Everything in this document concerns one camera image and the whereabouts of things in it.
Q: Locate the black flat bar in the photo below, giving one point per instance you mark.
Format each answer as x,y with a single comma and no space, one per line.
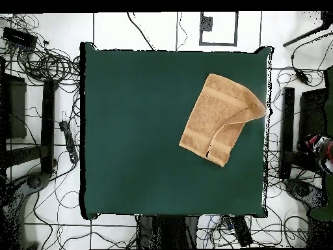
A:
242,230

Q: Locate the black rod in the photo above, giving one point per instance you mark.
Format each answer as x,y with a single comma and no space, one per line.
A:
307,35

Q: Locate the black power strip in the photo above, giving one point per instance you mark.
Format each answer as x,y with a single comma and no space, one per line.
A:
69,143

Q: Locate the dark flat panel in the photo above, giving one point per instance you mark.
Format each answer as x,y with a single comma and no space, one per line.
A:
17,109
312,114

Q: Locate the black stand base foot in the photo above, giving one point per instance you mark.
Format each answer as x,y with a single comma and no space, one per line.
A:
33,181
304,191

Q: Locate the black power adapter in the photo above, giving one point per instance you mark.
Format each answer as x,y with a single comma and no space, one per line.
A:
302,76

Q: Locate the dark green table cloth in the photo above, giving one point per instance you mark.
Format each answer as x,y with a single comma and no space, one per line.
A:
130,130

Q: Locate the black rectangular box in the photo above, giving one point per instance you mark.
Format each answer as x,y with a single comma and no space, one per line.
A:
19,37

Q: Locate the grey square floor frame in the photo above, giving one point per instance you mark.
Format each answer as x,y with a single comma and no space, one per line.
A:
236,28

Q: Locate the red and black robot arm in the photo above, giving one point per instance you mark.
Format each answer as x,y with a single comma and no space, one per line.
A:
326,153

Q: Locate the black upright post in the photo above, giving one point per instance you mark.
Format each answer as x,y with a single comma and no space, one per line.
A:
288,125
48,125

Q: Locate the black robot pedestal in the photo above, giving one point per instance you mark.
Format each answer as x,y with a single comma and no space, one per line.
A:
169,231

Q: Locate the tan terry towel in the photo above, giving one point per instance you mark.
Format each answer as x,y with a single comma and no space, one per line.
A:
210,117

